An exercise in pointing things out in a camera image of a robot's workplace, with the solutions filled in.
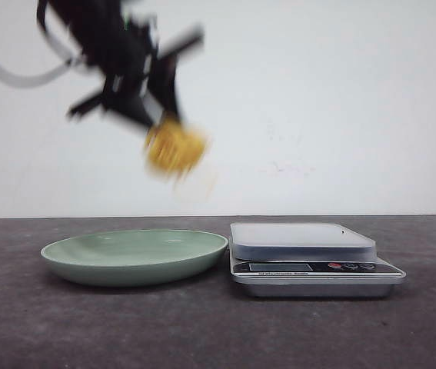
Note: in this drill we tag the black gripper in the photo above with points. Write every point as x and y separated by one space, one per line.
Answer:
131 64

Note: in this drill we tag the yellow vermicelli noodle bundle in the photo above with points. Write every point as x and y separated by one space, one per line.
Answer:
177 156

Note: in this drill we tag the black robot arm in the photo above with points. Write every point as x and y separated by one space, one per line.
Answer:
63 8

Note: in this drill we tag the light green round plate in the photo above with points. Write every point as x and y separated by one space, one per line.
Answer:
134 258

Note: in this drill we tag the silver digital kitchen scale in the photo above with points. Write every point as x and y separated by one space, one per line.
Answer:
308 260

